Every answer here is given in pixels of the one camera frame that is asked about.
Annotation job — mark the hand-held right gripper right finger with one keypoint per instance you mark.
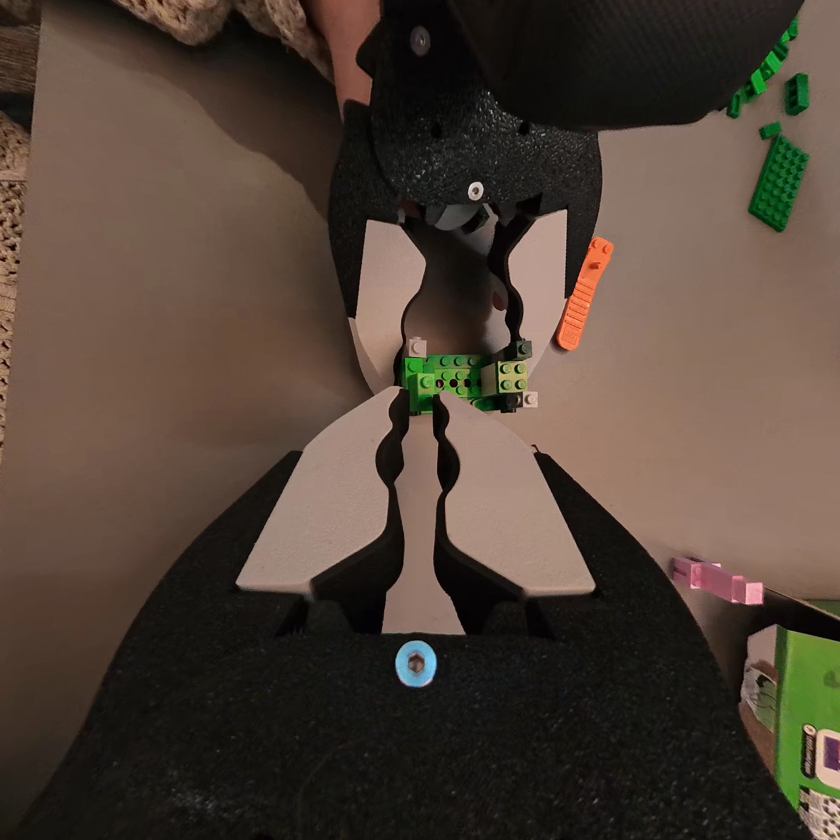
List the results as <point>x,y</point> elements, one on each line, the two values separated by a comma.
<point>512,512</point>

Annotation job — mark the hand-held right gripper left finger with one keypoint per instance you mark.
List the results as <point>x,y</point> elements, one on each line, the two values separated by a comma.
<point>341,512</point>

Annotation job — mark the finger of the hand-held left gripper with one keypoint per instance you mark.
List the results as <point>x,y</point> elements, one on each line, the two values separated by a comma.
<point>544,269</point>
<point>380,282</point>

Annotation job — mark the small bright green lego brick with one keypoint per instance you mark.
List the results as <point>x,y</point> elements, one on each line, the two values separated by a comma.
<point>421,402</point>

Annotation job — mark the green and grey lego build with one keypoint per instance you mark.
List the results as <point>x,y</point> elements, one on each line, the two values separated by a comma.
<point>472,377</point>

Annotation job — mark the person's left forearm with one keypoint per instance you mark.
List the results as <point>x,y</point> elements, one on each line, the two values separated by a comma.
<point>216,19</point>

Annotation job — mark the orange lego brick separator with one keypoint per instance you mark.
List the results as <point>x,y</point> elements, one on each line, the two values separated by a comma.
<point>581,302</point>

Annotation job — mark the pink lego pig figure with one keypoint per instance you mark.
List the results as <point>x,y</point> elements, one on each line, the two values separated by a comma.
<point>715,581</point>

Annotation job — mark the large green lego plate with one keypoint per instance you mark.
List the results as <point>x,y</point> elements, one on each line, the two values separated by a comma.
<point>781,184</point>

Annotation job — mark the tiny green lego piece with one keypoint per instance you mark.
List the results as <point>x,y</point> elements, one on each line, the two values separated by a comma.
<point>770,130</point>

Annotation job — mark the pile of loose lego pieces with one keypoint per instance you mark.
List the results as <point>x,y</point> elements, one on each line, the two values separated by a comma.
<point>761,75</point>

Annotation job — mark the green lego set box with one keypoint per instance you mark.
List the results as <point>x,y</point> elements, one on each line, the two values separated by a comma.
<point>807,709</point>

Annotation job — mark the person's left hand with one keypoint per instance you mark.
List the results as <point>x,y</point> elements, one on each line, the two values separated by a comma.
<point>348,52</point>

